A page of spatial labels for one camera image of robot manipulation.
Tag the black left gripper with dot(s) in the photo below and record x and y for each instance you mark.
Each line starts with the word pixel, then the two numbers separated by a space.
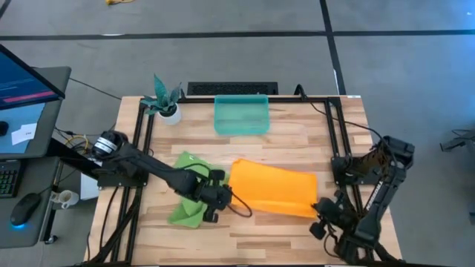
pixel 213 196

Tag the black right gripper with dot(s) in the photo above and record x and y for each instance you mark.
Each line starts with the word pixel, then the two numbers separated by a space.
pixel 335 219

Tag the green microfiber towel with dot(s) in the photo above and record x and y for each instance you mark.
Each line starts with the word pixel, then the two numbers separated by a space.
pixel 185 215

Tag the orange microfiber towel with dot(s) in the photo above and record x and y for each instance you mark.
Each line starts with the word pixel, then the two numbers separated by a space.
pixel 274 185

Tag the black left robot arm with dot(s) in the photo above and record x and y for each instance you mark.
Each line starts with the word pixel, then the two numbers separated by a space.
pixel 148 167

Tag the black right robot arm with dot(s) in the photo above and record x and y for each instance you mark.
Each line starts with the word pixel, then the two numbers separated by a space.
pixel 382 193

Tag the teal plastic basket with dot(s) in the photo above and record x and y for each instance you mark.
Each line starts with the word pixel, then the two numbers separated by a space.
pixel 241 115

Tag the snake plant in white pot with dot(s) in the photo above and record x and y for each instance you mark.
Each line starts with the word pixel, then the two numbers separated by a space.
pixel 171 116

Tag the white cup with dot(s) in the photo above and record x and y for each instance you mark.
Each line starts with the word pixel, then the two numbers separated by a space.
pixel 68 198

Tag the black desk strut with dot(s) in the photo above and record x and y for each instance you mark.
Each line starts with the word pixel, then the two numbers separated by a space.
pixel 70 155

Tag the black floor stand leg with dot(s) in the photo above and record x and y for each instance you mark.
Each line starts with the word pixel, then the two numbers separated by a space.
pixel 460 141

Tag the grey side desk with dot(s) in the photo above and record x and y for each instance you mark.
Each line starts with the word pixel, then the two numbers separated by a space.
pixel 37 230

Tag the black computer mouse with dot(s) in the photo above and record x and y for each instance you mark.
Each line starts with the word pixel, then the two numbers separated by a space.
pixel 24 209

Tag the white paper note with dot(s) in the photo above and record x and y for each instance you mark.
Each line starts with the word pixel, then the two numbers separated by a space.
pixel 24 133

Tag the black backlit keyboard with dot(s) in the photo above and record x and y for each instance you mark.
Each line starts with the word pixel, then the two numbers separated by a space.
pixel 9 181

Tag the blue-screen computer monitor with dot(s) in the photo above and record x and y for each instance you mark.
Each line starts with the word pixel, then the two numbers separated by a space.
pixel 22 85

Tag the small black round object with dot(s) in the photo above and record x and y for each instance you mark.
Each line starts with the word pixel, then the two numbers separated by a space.
pixel 3 128

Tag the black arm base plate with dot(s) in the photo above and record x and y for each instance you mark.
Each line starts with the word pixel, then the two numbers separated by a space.
pixel 111 181
pixel 339 174

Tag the black aluminium table frame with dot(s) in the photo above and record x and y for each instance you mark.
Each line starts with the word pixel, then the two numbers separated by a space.
pixel 200 100

